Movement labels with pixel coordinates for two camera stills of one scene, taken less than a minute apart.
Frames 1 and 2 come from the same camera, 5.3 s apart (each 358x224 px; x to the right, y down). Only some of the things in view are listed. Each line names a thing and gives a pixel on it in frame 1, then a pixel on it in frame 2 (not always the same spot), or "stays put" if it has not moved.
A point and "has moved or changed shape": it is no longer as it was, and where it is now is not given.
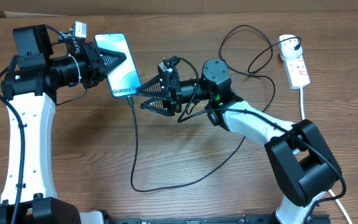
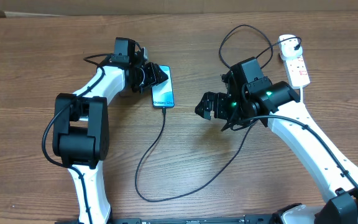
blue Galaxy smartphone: x=124 y=79 has moved or changed shape
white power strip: x=296 y=73 stays put
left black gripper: x=94 y=56 → x=151 y=71
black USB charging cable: x=207 y=173 → x=226 y=166
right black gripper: x=172 y=101 → x=220 y=101
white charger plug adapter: x=287 y=47 stays put
